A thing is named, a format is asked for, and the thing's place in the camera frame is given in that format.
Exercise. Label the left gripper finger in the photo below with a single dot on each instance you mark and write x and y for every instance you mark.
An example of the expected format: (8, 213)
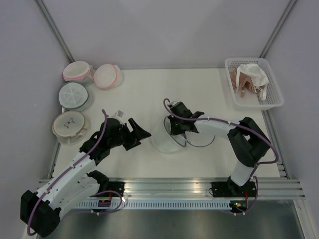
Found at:
(131, 144)
(137, 132)

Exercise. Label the blue-trimmed mesh laundry bag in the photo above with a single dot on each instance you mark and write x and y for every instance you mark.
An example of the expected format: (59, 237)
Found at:
(162, 140)

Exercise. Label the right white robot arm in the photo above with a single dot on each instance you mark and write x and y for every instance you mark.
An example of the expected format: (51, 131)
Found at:
(250, 145)

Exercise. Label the pink-trimmed laundry bag tilted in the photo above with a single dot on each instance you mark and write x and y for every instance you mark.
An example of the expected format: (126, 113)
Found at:
(108, 76)

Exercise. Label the beige-trimmed round laundry bag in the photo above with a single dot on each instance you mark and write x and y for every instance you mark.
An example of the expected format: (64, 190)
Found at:
(70, 127)

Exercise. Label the aluminium frame post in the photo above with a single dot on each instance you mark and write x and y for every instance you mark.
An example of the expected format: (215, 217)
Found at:
(54, 29)
(278, 27)

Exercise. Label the pink bra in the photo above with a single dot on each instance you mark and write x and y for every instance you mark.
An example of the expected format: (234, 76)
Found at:
(245, 83)

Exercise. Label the right aluminium frame post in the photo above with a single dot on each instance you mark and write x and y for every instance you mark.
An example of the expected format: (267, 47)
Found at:
(278, 27)

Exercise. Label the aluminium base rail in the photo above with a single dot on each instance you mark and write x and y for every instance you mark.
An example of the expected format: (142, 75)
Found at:
(197, 188)

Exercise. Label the white slotted cable duct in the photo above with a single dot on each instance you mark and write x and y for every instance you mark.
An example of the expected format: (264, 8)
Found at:
(156, 204)

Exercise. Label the white plastic basket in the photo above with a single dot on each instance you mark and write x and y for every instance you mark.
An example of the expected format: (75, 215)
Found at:
(252, 101)

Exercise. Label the blue-trimmed round laundry bag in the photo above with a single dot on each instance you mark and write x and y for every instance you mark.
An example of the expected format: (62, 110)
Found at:
(74, 97)

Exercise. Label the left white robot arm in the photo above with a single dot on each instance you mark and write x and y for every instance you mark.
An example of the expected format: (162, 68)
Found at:
(43, 209)

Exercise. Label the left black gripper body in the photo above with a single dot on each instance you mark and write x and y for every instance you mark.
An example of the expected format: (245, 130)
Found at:
(126, 137)

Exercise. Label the left aluminium frame post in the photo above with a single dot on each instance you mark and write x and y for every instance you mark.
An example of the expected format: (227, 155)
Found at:
(54, 29)

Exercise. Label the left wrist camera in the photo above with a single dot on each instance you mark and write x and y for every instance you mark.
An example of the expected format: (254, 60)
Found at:
(118, 115)

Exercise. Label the pink-trimmed laundry bag upright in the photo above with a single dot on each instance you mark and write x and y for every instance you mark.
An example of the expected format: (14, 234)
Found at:
(79, 72)

